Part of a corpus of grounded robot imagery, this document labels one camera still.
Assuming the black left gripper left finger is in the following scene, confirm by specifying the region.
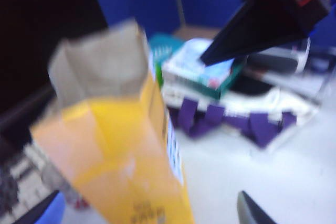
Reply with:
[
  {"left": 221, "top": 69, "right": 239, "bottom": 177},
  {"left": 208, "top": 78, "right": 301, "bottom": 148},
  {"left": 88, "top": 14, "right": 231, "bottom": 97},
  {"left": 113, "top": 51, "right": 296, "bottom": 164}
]
[{"left": 0, "top": 189, "right": 59, "bottom": 224}]

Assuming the purple and white cloth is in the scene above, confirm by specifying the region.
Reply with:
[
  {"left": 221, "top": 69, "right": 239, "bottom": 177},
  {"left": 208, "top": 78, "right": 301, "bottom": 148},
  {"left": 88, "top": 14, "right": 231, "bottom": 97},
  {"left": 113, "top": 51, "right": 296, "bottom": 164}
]
[{"left": 167, "top": 87, "right": 299, "bottom": 149}]

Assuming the teal box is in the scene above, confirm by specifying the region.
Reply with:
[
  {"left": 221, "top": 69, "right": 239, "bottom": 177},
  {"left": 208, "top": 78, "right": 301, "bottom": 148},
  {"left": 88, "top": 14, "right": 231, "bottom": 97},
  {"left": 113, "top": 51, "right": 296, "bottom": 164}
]
[{"left": 202, "top": 56, "right": 249, "bottom": 100}]

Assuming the black computer monitor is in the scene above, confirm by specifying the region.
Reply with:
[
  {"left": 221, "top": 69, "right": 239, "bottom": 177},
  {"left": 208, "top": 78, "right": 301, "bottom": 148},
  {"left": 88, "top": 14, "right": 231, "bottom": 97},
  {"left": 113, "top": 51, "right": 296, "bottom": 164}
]
[{"left": 0, "top": 0, "right": 109, "bottom": 133}]

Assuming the yellow paper bag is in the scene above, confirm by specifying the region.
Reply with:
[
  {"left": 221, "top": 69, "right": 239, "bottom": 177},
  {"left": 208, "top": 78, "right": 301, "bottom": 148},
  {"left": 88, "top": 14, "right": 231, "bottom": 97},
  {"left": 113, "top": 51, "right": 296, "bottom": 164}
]
[{"left": 29, "top": 18, "right": 196, "bottom": 224}]

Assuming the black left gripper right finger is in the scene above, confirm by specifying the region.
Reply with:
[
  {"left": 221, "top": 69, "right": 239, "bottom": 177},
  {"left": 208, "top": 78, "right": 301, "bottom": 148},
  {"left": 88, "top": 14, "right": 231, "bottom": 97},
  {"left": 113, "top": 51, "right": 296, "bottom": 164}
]
[{"left": 237, "top": 190, "right": 277, "bottom": 224}]

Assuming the black flat pad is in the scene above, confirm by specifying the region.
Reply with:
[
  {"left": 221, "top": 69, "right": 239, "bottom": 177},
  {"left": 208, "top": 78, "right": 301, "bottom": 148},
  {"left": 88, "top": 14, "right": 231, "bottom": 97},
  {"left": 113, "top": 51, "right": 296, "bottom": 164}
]
[{"left": 230, "top": 73, "right": 272, "bottom": 96}]

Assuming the grey computer keyboard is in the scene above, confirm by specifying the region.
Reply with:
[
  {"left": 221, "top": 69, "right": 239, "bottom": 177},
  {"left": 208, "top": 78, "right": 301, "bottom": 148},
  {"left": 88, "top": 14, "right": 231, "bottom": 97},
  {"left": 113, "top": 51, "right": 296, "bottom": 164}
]
[{"left": 0, "top": 142, "right": 79, "bottom": 210}]

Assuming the white and grey appliance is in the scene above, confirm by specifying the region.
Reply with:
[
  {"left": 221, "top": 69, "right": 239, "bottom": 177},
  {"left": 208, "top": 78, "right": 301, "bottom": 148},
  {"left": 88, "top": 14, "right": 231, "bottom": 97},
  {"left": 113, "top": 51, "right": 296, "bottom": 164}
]
[{"left": 246, "top": 37, "right": 312, "bottom": 74}]

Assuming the white printed carton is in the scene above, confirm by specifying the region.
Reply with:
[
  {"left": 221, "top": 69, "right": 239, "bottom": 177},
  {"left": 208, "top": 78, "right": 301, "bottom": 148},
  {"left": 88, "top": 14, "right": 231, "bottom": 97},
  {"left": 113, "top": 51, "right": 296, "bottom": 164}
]
[{"left": 161, "top": 39, "right": 234, "bottom": 90}]

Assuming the teal plastic basket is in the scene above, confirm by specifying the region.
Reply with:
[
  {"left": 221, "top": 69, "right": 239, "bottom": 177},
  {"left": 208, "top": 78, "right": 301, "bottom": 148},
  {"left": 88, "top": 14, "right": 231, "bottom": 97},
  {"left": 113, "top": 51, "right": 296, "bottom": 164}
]
[{"left": 149, "top": 33, "right": 186, "bottom": 63}]

